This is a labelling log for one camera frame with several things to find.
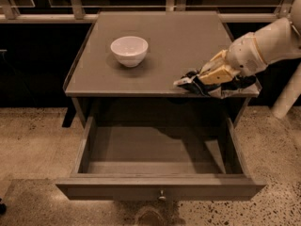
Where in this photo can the open grey top drawer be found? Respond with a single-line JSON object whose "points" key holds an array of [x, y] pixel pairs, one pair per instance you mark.
{"points": [[190, 160]]}

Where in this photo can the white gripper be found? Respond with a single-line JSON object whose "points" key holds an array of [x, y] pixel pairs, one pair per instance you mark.
{"points": [[244, 56]]}

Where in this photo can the grey wooden cabinet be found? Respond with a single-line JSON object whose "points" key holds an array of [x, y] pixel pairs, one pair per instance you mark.
{"points": [[178, 42]]}

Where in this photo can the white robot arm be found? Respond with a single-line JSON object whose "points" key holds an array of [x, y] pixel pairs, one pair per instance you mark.
{"points": [[280, 39]]}

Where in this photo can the metal window railing frame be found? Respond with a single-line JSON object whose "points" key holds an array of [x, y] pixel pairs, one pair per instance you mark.
{"points": [[229, 11]]}

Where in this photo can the dark object at floor edge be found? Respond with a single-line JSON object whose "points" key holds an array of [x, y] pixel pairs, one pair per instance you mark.
{"points": [[3, 208]]}

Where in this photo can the white ceramic bowl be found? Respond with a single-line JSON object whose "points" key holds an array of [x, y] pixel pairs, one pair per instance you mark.
{"points": [[129, 51]]}

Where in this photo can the metal drawer knob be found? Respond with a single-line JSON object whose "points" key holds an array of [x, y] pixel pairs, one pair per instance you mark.
{"points": [[162, 196]]}

